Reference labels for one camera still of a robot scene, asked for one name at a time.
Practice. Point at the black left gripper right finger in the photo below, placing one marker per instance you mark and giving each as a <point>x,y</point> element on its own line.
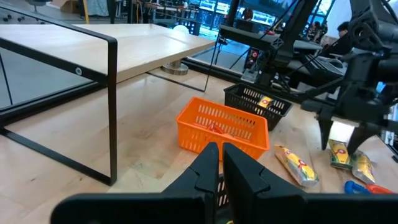
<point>248,186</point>

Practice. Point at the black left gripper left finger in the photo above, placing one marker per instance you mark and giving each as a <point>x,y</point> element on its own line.
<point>192,186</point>

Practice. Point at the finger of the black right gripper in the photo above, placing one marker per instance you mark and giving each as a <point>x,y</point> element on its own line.
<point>359,137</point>
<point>326,130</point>

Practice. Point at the black plastic basket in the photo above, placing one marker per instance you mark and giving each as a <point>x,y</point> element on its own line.
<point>221,189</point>
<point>239,98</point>

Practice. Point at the blue coil wristband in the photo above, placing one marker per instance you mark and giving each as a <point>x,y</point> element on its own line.
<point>354,186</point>

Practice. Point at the orange plastic basket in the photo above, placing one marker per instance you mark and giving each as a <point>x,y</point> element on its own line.
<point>199,137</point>

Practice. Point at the orange coil wristband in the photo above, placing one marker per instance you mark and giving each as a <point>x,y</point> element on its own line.
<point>381,189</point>

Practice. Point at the red item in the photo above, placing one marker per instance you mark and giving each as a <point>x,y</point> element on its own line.
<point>217,128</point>

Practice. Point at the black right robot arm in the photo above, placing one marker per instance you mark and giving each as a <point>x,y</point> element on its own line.
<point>373,28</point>

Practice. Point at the white globe desk lamp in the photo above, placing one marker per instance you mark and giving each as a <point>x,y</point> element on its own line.
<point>174,68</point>

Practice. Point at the person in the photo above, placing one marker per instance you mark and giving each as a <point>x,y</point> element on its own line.
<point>340,40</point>
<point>317,29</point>

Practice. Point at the wooden shelf riser black legs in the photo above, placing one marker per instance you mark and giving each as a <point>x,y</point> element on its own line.
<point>140,46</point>

